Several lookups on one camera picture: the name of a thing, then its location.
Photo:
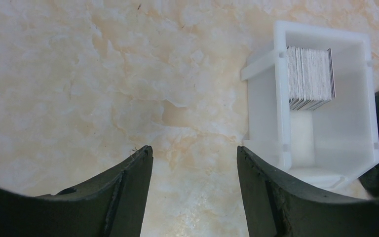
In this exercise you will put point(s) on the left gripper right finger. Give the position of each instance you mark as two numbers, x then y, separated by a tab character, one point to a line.
277	204

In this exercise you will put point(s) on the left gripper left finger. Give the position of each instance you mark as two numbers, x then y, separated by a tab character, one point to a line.
110	204

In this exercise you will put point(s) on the white translucent plastic card box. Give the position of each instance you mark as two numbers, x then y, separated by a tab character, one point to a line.
329	146

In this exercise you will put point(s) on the stack of grey cards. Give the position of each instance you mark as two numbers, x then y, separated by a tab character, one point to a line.
311	78

